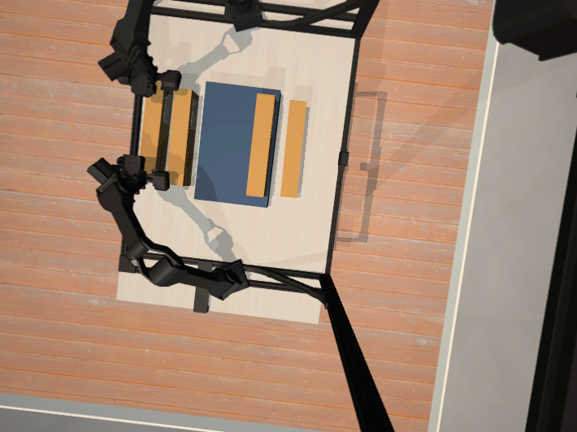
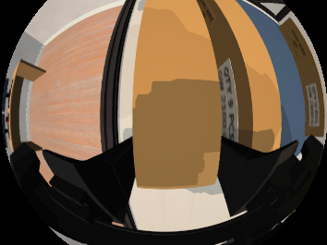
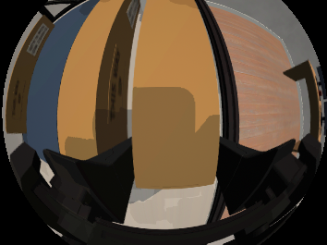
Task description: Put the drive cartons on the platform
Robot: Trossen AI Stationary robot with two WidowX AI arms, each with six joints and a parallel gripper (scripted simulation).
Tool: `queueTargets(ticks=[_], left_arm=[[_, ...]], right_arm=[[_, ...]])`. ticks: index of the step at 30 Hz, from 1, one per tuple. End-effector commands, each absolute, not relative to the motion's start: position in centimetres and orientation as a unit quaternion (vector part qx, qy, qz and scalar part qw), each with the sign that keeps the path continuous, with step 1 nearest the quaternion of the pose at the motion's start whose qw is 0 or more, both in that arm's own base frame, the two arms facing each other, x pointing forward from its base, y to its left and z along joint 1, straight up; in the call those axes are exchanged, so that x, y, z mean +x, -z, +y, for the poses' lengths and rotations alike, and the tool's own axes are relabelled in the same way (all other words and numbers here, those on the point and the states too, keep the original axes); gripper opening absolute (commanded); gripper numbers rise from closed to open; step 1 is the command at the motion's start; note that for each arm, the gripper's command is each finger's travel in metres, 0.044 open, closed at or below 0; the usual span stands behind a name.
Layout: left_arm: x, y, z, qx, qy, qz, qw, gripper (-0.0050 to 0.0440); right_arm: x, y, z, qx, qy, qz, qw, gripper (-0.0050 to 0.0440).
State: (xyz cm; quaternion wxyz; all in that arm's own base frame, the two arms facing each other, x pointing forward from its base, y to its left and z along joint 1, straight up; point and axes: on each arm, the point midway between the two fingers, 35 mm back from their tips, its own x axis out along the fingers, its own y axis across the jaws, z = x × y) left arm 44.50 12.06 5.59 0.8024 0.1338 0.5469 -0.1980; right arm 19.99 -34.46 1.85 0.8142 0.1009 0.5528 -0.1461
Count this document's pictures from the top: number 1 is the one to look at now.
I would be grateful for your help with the blue raised platform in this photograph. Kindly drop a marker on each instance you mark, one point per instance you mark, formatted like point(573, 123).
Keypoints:
point(225, 144)

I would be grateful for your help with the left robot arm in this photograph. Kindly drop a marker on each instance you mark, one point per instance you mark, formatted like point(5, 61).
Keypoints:
point(169, 270)

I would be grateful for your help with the brown cardboard carton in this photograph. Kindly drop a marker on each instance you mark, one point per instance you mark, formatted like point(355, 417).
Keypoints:
point(293, 148)
point(183, 130)
point(261, 145)
point(155, 130)

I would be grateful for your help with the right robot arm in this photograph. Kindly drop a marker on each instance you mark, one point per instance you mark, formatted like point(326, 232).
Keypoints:
point(130, 35)

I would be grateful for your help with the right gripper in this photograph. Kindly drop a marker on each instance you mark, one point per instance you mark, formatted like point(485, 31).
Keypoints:
point(170, 79)

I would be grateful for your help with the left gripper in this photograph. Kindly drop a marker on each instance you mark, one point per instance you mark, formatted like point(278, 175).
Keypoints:
point(160, 179)

